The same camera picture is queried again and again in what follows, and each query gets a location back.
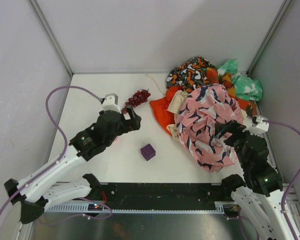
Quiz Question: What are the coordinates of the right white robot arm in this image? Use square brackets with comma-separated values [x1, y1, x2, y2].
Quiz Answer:
[214, 116, 300, 240]

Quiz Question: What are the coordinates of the purple cable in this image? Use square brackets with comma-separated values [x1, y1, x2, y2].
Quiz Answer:
[0, 85, 103, 230]
[262, 119, 300, 236]

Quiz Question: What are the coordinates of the green white cloth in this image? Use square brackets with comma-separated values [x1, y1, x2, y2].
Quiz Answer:
[217, 59, 263, 102]

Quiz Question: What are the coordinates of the cream beige cloth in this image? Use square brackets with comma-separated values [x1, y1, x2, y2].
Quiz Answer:
[166, 90, 189, 141]

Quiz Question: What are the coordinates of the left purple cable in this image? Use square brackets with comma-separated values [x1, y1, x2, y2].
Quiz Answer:
[0, 85, 103, 230]

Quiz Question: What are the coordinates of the white string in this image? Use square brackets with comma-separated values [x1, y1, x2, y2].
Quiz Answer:
[145, 73, 167, 95]

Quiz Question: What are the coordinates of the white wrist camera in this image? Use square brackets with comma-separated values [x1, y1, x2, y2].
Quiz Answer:
[243, 115, 269, 135]
[101, 93, 121, 113]

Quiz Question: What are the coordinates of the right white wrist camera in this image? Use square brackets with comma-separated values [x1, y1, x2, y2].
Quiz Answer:
[243, 115, 269, 135]

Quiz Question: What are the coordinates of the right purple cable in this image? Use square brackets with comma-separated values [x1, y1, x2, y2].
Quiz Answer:
[262, 119, 300, 236]

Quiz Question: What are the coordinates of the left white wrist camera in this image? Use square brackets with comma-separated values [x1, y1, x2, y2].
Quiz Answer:
[101, 93, 121, 113]

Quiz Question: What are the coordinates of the orange plaid cloth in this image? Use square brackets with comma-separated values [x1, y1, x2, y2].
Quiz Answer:
[206, 67, 258, 118]

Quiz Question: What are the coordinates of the black orange patterned cloth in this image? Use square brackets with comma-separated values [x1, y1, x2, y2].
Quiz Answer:
[165, 56, 219, 93]

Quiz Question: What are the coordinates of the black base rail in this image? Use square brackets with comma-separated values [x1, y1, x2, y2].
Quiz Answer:
[87, 183, 234, 211]

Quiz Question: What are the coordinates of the red plastic grape bunch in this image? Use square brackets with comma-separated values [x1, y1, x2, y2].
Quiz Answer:
[121, 89, 151, 114]

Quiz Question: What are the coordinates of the purple cube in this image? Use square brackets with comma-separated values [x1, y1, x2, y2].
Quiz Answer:
[140, 143, 156, 161]

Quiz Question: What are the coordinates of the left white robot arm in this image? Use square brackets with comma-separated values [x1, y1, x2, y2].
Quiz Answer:
[4, 106, 142, 224]

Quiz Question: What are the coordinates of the pink patterned cloth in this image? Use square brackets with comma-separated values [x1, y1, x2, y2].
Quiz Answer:
[175, 84, 244, 172]

